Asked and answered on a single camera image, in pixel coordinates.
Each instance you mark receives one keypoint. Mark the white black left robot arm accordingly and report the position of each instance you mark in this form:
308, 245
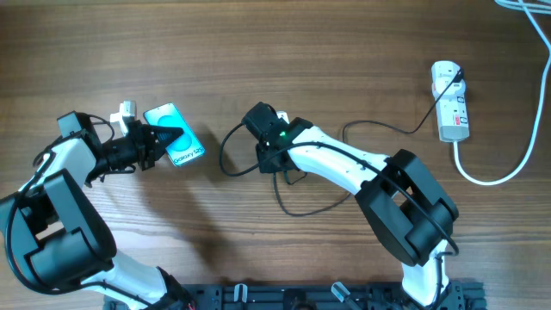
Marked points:
56, 242

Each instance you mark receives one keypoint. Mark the white power strip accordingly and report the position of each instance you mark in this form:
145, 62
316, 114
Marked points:
451, 111

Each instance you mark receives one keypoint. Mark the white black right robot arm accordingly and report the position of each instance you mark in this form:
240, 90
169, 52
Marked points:
408, 210

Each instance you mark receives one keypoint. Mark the Galaxy smartphone blue screen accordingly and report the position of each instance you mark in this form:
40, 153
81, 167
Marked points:
184, 146

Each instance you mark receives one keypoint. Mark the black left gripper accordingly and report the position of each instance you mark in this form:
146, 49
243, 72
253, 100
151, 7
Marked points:
143, 137

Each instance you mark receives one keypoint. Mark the white USB charger plug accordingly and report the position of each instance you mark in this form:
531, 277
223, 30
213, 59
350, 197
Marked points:
448, 86

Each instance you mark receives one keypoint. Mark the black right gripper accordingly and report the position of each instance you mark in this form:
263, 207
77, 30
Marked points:
268, 167

